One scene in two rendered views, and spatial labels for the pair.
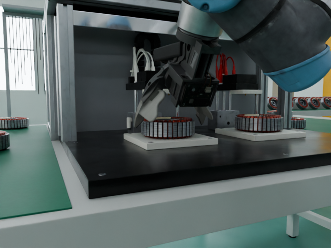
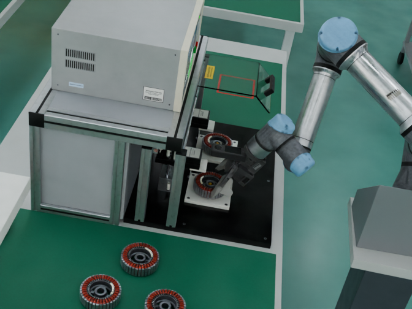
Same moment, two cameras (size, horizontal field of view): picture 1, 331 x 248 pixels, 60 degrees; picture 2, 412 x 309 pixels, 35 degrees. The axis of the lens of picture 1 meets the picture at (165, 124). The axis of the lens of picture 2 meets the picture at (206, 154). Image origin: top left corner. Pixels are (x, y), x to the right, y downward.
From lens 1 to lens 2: 204 cm
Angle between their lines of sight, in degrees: 67
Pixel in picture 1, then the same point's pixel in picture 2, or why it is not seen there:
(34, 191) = (254, 258)
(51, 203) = (270, 257)
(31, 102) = not seen: outside the picture
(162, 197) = (278, 233)
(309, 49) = not seen: hidden behind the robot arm
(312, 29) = not seen: hidden behind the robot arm
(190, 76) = (252, 172)
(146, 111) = (223, 190)
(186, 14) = (263, 154)
